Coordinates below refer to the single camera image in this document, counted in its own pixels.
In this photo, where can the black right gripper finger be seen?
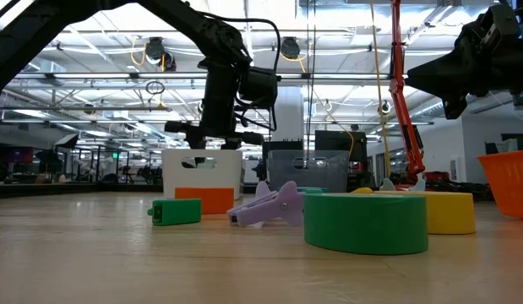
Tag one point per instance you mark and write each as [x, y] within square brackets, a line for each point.
[455, 93]
[464, 55]

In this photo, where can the orange tape roll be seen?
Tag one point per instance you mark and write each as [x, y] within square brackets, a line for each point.
[210, 202]

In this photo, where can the green mini stapler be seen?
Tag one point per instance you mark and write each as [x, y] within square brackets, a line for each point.
[176, 212]

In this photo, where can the yellow tape roll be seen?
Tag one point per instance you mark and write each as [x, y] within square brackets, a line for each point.
[451, 213]

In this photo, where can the yellow mini stapler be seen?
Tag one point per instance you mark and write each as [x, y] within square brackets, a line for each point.
[362, 191]

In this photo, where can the purple staple remover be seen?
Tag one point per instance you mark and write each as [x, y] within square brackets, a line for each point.
[271, 209]

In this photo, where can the light blue staple remover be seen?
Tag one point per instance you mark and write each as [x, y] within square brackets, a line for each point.
[388, 186]

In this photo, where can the green tape roll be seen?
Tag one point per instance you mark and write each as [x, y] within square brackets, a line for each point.
[364, 224]

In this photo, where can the white plastic bin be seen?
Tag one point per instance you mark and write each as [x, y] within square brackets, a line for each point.
[227, 177]

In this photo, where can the black equipment case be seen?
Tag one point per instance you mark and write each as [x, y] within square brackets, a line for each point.
[284, 148]

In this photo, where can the white building column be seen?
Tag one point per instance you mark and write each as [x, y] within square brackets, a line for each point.
[291, 118]

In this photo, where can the black ceiling spotlight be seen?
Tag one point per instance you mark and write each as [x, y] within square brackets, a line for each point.
[154, 50]
[290, 48]

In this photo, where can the grey translucent bin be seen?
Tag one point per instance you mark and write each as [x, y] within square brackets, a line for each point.
[328, 177]

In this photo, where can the orange plastic basket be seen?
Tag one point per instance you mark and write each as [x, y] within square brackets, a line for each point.
[508, 186]

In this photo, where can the black monitor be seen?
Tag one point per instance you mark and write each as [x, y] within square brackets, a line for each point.
[341, 141]

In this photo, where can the black studio light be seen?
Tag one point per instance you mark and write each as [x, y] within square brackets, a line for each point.
[67, 140]

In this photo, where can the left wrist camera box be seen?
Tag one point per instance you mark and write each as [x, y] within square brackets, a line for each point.
[259, 86]

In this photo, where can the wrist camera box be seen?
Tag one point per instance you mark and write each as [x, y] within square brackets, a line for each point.
[499, 25]
[259, 86]

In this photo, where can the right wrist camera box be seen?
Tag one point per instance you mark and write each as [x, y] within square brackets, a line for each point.
[499, 25]

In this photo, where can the small black ceiling camera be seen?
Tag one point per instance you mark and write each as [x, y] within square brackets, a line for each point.
[384, 108]

